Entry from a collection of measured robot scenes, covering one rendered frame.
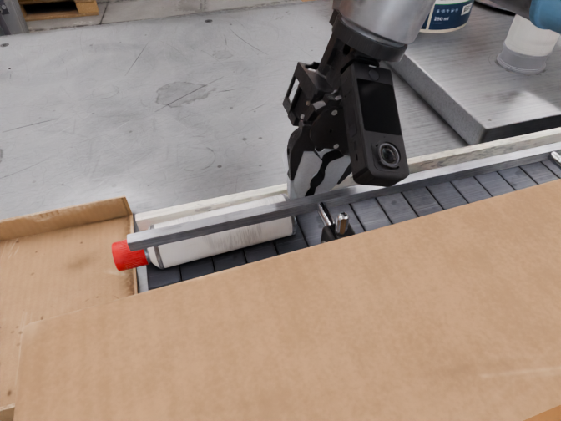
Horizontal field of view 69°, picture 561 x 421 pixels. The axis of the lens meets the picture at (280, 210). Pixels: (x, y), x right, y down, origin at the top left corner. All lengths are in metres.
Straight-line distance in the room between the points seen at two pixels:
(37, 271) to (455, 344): 0.53
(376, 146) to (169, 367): 0.26
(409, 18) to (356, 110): 0.08
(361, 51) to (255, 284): 0.26
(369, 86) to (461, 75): 0.51
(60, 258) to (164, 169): 0.21
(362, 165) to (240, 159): 0.37
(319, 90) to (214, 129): 0.39
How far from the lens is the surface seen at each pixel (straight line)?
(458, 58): 0.95
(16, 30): 2.38
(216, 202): 0.50
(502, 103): 0.84
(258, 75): 0.93
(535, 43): 0.93
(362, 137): 0.36
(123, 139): 0.79
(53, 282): 0.60
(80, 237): 0.63
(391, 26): 0.38
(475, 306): 0.19
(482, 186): 0.63
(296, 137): 0.42
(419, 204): 0.58
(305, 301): 0.18
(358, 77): 0.39
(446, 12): 1.04
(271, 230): 0.47
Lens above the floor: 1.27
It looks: 47 degrees down
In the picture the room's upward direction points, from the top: straight up
